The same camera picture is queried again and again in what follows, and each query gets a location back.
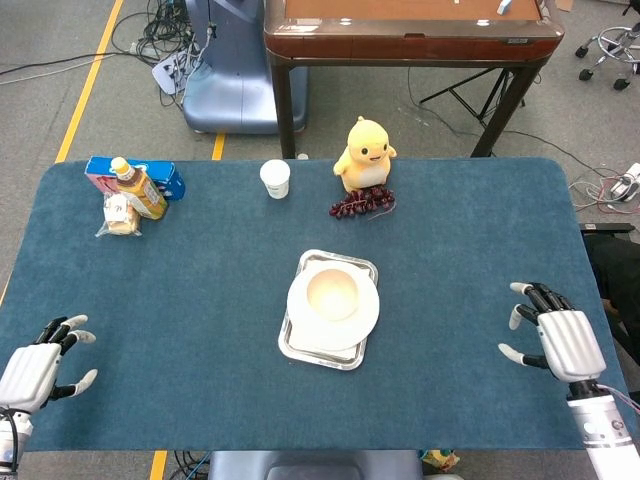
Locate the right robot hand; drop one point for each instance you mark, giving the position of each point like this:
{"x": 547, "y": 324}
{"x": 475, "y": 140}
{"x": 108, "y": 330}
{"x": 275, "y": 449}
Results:
{"x": 567, "y": 341}

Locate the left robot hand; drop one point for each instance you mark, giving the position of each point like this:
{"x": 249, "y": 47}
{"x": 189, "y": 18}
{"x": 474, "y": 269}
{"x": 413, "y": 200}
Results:
{"x": 27, "y": 370}

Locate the beige bowl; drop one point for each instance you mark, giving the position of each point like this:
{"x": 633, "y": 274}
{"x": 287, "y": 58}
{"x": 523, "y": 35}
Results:
{"x": 332, "y": 294}

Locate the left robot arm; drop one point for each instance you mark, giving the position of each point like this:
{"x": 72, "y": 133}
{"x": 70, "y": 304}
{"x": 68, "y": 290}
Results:
{"x": 11, "y": 440}

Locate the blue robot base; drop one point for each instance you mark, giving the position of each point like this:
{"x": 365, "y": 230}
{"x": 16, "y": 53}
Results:
{"x": 235, "y": 75}

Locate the white round plate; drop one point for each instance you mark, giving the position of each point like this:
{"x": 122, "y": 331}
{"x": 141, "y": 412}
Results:
{"x": 310, "y": 325}

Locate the black chair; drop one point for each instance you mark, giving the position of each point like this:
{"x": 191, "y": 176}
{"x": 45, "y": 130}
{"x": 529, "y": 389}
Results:
{"x": 612, "y": 272}

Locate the white power strip with plugs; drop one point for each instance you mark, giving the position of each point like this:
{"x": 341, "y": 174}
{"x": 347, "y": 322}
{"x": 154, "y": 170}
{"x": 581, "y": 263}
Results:
{"x": 625, "y": 181}

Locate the yellow green snack packet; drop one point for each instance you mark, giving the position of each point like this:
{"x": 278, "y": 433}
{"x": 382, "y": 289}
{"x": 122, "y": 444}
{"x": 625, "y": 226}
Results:
{"x": 440, "y": 460}

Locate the wrapped bread package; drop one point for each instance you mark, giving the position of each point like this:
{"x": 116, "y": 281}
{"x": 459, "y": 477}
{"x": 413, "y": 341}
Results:
{"x": 120, "y": 217}

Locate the blue table cloth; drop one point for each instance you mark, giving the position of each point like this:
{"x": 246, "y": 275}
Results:
{"x": 200, "y": 300}

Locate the yellow tea bottle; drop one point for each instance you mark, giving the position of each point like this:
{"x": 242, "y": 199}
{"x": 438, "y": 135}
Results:
{"x": 142, "y": 192}

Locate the blue and pink box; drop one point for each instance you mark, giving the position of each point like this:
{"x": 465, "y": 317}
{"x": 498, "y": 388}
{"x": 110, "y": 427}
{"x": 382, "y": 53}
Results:
{"x": 165, "y": 175}

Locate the silver metal tray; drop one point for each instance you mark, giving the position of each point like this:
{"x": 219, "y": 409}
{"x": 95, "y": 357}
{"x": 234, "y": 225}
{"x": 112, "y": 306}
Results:
{"x": 320, "y": 356}

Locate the dark red grape bunch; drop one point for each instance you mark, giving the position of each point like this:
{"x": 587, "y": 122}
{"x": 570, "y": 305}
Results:
{"x": 360, "y": 201}

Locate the black tripod stand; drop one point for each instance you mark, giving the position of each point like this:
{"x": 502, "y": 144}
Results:
{"x": 475, "y": 95}

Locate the yellow plush duck toy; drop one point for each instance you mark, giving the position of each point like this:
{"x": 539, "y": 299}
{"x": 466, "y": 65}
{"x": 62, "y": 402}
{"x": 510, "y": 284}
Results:
{"x": 366, "y": 157}

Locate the grey robot torso base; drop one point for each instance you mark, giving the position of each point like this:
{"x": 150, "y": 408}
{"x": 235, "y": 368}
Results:
{"x": 315, "y": 466}

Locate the office chair base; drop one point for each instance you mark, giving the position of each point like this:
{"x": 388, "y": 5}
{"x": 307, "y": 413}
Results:
{"x": 607, "y": 47}

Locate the white paper cup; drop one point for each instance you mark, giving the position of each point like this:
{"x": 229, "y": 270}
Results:
{"x": 275, "y": 179}

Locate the brown wooden table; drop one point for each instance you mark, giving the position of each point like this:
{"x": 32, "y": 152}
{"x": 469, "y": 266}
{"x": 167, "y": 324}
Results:
{"x": 410, "y": 35}

